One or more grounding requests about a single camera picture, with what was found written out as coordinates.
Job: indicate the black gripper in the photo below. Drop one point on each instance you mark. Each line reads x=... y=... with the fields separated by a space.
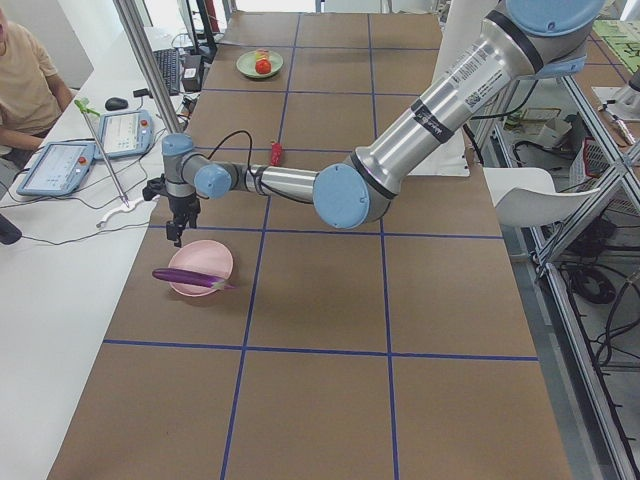
x=182 y=205

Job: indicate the purple eggplant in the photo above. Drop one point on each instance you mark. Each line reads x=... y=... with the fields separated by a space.
x=181 y=276

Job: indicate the red pomegranate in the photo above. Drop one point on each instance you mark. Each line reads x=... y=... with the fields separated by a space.
x=263 y=67

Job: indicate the yellow pink peach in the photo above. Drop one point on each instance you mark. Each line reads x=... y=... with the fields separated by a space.
x=261 y=54

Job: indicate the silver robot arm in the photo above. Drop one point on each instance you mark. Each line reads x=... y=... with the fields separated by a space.
x=516 y=39

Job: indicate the pink plate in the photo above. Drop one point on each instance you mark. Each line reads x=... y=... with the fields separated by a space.
x=204 y=256

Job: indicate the blue teach pendant far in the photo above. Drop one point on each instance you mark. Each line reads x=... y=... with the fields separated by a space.
x=125 y=133

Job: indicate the blue teach pendant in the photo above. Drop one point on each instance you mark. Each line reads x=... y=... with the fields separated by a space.
x=125 y=133
x=58 y=170

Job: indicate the red chili pepper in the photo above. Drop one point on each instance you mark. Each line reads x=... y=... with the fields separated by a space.
x=276 y=154

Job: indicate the blue teach pendant near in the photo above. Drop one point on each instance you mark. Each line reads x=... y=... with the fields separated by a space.
x=58 y=170

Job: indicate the black computer mouse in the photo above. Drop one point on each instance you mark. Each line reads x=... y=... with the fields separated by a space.
x=116 y=103

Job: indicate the black keyboard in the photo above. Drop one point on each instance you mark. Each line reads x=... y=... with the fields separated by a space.
x=168 y=63

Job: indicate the light green plate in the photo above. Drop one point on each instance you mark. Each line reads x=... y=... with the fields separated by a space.
x=245 y=64

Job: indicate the person in tan shirt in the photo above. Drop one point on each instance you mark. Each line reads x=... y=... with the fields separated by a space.
x=33 y=95

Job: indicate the white chair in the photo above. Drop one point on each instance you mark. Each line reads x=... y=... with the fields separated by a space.
x=526 y=197

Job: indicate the aluminium frame post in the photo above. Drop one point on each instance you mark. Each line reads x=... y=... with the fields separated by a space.
x=133 y=26

